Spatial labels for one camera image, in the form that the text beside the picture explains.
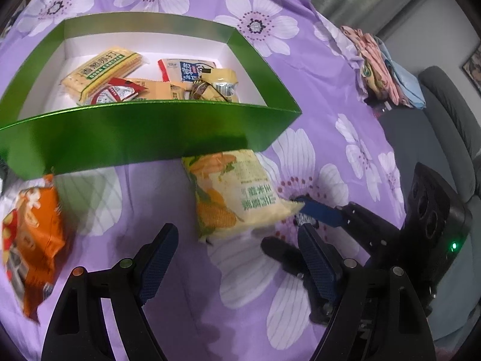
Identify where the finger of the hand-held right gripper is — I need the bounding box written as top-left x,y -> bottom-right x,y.
261,236 -> 334,324
292,195 -> 406,267

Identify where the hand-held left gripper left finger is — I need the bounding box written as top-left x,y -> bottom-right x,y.
41,223 -> 179,361

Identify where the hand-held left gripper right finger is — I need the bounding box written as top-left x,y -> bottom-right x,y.
297,224 -> 437,361

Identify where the yellow corn snack packet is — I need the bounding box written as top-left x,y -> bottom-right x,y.
181,150 -> 305,243

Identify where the orange panda snack bag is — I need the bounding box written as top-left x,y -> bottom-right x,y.
2,175 -> 68,322

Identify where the green cardboard box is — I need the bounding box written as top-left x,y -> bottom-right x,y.
0,12 -> 303,181

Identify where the gold brown snack packet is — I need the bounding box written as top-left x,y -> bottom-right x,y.
190,68 -> 240,103

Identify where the small red white packet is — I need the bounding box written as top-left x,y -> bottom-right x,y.
89,77 -> 149,106

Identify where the blue white snack packet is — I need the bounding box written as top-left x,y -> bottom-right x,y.
158,58 -> 219,89

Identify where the yellow cracker packet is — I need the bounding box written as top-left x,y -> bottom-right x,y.
60,48 -> 145,106

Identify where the purple floral bed sheet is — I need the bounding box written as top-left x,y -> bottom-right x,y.
0,0 -> 408,361

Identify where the grey sofa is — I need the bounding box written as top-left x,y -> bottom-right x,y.
378,66 -> 481,347

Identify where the pile of folded clothes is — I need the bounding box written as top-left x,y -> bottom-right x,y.
340,26 -> 427,110

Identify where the framed wall picture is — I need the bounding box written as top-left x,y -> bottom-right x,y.
461,43 -> 481,93

